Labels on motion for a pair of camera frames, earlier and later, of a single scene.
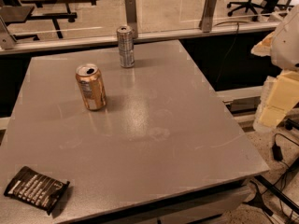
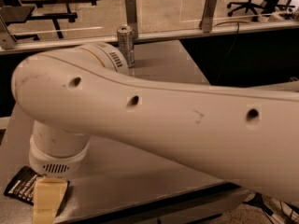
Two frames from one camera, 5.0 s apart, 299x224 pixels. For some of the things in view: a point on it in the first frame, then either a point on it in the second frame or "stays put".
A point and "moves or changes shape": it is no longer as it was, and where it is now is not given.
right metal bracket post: [207, 12] stays put
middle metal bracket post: [131, 14] stays put
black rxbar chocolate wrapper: [36, 189] moves or changes shape
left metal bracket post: [7, 41] stays put
